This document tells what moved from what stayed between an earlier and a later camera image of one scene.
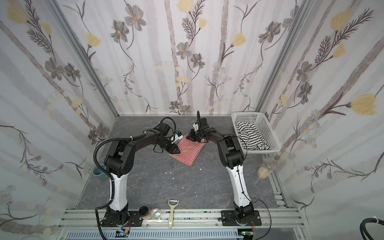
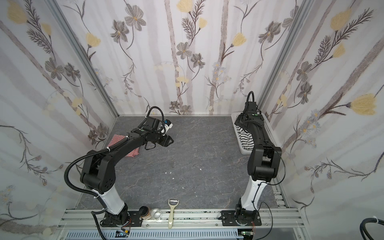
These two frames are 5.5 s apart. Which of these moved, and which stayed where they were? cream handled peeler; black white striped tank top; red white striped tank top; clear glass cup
Moved: red white striped tank top
Stayed: cream handled peeler; black white striped tank top; clear glass cup
